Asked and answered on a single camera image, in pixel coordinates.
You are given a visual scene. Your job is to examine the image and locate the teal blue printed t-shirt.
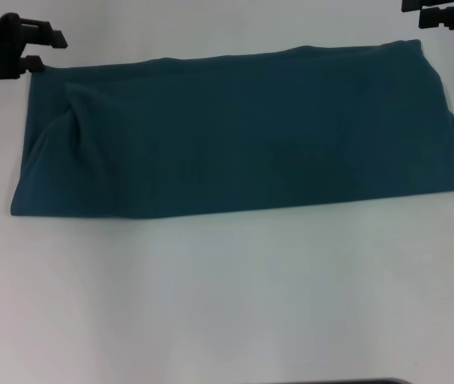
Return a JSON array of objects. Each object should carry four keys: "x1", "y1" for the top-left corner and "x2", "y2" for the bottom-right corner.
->
[{"x1": 10, "y1": 38, "x2": 454, "y2": 219}]

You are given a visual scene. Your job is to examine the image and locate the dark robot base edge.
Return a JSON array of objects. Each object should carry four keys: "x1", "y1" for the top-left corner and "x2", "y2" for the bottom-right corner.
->
[{"x1": 274, "y1": 378, "x2": 410, "y2": 384}]

